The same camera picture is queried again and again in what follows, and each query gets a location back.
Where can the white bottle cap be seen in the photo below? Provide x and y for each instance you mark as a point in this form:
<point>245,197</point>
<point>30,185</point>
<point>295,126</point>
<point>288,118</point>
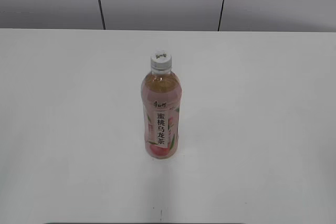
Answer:
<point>161,60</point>

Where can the pink peach tea bottle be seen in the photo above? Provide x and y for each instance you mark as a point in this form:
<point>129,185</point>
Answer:
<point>161,94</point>

